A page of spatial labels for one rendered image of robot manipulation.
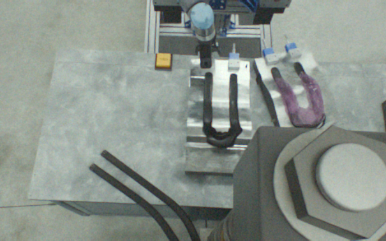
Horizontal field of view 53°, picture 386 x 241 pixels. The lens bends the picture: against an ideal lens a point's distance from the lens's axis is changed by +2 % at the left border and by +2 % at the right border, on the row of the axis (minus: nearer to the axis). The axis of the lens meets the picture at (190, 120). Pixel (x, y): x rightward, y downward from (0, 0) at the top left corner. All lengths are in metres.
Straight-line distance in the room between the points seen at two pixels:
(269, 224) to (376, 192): 0.09
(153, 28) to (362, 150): 2.30
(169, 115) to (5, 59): 1.58
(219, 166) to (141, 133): 0.37
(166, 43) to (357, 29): 1.42
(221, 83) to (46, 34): 1.65
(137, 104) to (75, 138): 0.30
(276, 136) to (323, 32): 2.65
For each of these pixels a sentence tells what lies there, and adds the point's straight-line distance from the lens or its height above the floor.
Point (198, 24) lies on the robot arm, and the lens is 1.34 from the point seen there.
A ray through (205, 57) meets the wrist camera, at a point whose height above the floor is 1.08.
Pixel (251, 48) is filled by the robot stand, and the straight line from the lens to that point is 2.56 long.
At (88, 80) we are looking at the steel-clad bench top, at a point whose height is 0.80.
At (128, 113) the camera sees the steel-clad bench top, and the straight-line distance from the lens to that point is 1.70.
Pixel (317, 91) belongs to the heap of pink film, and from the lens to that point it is 1.70.
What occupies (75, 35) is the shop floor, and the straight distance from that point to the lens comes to 2.92.
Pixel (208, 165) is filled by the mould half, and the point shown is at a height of 0.86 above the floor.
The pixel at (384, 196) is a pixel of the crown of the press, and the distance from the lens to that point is 0.36.
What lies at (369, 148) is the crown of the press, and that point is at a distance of 0.38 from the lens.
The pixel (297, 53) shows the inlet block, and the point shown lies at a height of 0.88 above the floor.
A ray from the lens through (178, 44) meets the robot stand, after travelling 2.54.
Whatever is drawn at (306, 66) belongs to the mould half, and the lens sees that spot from 1.81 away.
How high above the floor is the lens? 2.37
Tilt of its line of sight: 69 degrees down
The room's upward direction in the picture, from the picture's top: 4 degrees clockwise
